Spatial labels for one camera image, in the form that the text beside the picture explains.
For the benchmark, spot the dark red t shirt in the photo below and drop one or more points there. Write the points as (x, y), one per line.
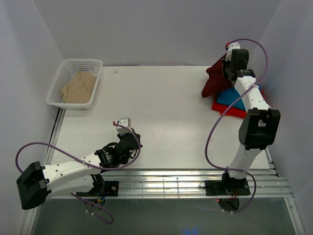
(215, 83)

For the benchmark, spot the white plastic basket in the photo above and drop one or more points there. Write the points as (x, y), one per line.
(66, 72)

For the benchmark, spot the beige t shirt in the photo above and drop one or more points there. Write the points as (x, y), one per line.
(79, 89)

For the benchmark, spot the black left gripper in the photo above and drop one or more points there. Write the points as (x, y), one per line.
(124, 135)

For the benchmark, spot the folded orange red t shirt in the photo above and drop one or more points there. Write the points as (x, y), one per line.
(235, 113)

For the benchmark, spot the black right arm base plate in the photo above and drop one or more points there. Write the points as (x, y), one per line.
(216, 188)

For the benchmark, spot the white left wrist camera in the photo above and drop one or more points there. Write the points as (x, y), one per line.
(123, 125)

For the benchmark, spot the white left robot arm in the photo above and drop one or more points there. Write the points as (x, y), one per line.
(82, 175)

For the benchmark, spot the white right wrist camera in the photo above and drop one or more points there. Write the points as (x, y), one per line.
(229, 48)

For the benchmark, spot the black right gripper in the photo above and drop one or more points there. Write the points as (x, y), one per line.
(225, 63)

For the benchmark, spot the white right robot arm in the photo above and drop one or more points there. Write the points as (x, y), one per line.
(259, 127)

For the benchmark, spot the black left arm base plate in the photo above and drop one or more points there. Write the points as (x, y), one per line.
(109, 188)

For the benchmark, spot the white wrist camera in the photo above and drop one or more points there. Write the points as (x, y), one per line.
(123, 125)
(229, 48)

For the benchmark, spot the aluminium rail frame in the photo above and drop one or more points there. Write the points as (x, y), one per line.
(187, 184)

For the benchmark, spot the folded blue t shirt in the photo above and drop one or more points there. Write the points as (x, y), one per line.
(225, 98)

